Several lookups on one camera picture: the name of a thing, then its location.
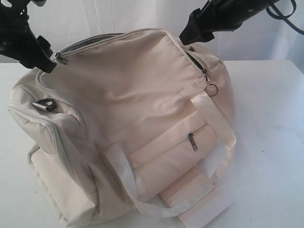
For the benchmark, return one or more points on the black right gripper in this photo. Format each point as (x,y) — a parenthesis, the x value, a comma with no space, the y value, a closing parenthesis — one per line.
(220,16)

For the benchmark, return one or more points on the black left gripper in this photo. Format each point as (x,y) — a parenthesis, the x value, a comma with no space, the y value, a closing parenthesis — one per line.
(18,42)

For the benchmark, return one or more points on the metal key ring zipper pull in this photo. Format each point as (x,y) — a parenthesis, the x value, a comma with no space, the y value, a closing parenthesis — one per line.
(211,89)

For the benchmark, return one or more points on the beige fabric duffel bag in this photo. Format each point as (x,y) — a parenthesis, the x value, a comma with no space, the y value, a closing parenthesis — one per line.
(123,123)

